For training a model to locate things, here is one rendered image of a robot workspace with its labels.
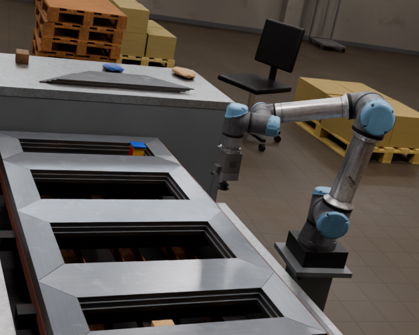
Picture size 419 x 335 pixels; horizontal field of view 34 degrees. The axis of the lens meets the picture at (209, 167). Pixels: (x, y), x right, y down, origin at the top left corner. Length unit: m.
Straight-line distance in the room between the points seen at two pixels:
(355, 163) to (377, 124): 0.16
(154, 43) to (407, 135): 3.32
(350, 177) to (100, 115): 1.23
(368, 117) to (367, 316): 1.75
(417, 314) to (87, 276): 2.49
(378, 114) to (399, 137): 4.29
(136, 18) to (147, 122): 5.12
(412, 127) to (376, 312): 3.07
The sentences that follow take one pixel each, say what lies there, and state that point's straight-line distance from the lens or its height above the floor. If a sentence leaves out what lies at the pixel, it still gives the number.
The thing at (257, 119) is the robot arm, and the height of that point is 1.25.
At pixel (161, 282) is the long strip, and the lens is 2.03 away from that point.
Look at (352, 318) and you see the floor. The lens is 3.86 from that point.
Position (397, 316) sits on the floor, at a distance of 4.02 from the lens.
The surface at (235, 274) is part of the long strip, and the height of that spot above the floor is 0.86.
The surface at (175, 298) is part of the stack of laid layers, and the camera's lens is 1.99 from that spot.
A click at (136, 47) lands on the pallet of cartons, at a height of 0.24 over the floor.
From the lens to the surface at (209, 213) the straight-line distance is 2.52.
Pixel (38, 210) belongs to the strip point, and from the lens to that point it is 2.36.
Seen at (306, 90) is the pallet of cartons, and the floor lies 0.36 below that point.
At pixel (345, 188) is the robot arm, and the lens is 2.49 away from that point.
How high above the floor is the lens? 1.88
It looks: 20 degrees down
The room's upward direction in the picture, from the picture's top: 11 degrees clockwise
